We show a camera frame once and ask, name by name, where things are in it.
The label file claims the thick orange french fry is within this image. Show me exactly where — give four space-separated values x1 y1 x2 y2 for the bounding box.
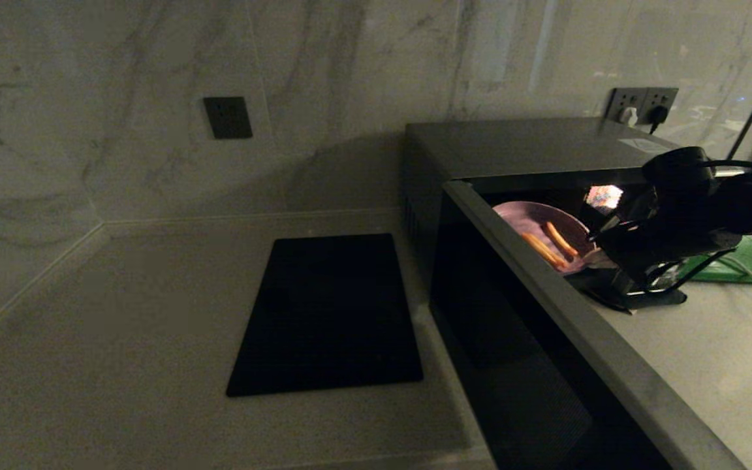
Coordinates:
521 232 566 270

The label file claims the black glass microwave door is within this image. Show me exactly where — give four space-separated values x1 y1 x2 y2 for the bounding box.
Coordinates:
428 181 749 470

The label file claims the dark wall socket with plug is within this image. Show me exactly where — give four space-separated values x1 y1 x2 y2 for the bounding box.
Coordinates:
640 87 680 126
606 87 648 125

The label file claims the dark single wall socket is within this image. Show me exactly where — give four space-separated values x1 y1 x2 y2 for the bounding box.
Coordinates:
204 97 254 139

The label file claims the black stand under microwave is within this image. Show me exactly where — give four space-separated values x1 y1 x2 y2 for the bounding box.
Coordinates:
588 287 687 313

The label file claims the black induction cooktop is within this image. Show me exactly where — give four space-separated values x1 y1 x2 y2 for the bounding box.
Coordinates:
226 233 424 397

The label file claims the purple plate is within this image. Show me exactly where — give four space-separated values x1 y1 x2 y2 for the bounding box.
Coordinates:
492 201 602 275

